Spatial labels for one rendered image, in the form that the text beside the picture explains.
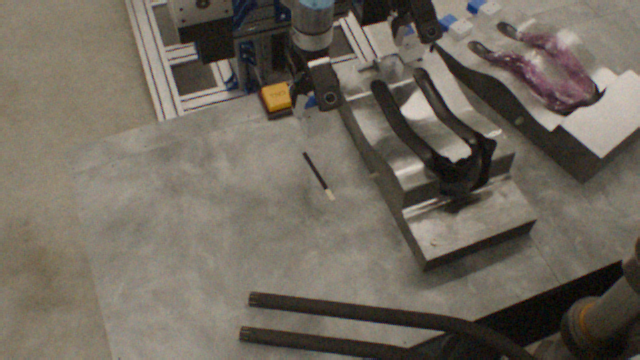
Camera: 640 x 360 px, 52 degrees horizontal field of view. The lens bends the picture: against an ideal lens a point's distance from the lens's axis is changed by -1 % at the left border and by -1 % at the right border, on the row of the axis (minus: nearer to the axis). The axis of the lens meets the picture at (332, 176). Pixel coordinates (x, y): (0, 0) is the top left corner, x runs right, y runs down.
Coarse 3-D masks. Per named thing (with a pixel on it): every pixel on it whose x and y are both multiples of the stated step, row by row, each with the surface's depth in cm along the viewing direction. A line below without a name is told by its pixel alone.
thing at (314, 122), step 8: (312, 96) 139; (312, 104) 138; (304, 112) 135; (312, 112) 135; (320, 112) 136; (304, 120) 135; (312, 120) 134; (320, 120) 135; (328, 120) 136; (304, 128) 138; (312, 128) 136; (320, 128) 137; (328, 128) 138; (312, 136) 138
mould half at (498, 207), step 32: (384, 64) 153; (416, 64) 153; (352, 96) 147; (416, 96) 148; (448, 96) 149; (352, 128) 149; (384, 128) 143; (416, 128) 143; (448, 128) 142; (480, 128) 140; (384, 160) 135; (416, 160) 133; (512, 160) 137; (384, 192) 142; (416, 192) 132; (480, 192) 138; (512, 192) 139; (416, 224) 134; (448, 224) 134; (480, 224) 134; (512, 224) 134; (416, 256) 135; (448, 256) 132
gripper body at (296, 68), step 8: (288, 48) 127; (296, 48) 120; (328, 48) 120; (288, 56) 127; (296, 56) 126; (304, 56) 120; (312, 56) 120; (296, 64) 125; (304, 64) 125; (296, 72) 126; (304, 72) 124; (296, 80) 127; (304, 80) 125; (304, 88) 127
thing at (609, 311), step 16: (624, 288) 91; (608, 304) 96; (624, 304) 92; (592, 320) 101; (608, 320) 97; (624, 320) 95; (560, 336) 115; (608, 336) 100; (544, 352) 123; (560, 352) 114
